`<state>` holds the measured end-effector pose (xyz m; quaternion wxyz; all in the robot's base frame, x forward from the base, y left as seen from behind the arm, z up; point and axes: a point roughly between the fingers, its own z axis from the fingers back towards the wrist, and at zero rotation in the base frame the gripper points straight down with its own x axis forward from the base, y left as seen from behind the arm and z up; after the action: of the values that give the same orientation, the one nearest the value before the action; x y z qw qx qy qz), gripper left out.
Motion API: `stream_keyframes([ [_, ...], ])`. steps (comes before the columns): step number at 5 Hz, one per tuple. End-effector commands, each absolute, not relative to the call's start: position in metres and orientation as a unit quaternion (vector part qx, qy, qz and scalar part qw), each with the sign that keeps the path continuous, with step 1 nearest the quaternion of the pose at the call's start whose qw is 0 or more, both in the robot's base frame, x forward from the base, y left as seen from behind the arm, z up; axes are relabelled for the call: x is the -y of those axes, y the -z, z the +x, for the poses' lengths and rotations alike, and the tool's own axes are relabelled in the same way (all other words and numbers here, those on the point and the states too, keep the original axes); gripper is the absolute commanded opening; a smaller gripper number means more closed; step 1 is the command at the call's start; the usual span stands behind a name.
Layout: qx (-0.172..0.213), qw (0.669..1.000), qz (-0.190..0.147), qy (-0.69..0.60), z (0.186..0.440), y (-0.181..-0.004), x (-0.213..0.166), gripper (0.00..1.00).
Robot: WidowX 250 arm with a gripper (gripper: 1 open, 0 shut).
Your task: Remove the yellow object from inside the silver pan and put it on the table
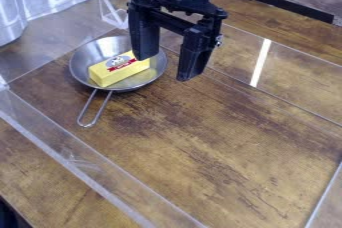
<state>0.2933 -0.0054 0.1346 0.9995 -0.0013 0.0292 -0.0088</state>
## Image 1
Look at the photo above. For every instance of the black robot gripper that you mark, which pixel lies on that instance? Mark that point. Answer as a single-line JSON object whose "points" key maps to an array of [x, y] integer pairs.
{"points": [[193, 18]]}

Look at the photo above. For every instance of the yellow butter block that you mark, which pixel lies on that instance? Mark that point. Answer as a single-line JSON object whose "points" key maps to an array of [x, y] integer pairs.
{"points": [[117, 68]]}

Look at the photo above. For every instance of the silver pan with wire handle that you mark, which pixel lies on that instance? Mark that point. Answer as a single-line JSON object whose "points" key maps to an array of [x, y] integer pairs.
{"points": [[95, 52]]}

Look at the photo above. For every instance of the clear acrylic barrier wall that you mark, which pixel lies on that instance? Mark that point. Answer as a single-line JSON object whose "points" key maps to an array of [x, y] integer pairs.
{"points": [[236, 150]]}

